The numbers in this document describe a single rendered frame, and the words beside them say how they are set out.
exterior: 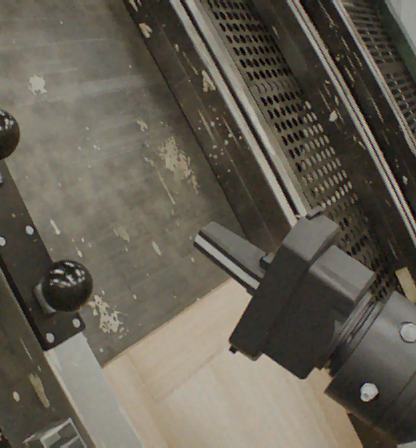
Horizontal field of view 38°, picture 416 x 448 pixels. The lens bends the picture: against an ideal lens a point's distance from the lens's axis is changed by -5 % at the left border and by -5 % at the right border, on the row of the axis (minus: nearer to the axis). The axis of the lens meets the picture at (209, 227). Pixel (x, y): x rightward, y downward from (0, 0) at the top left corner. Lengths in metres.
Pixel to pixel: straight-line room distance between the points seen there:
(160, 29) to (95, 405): 0.55
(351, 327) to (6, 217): 0.30
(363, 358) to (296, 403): 0.43
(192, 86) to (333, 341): 0.54
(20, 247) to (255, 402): 0.36
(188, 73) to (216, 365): 0.40
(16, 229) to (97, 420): 0.18
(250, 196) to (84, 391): 0.41
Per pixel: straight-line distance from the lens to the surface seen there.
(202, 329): 0.71
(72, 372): 0.55
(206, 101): 0.86
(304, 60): 1.26
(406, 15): 4.53
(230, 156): 0.86
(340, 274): 0.41
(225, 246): 0.44
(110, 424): 0.56
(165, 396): 0.64
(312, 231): 0.41
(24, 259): 0.54
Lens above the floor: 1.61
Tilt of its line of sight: 18 degrees down
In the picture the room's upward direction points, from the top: straight up
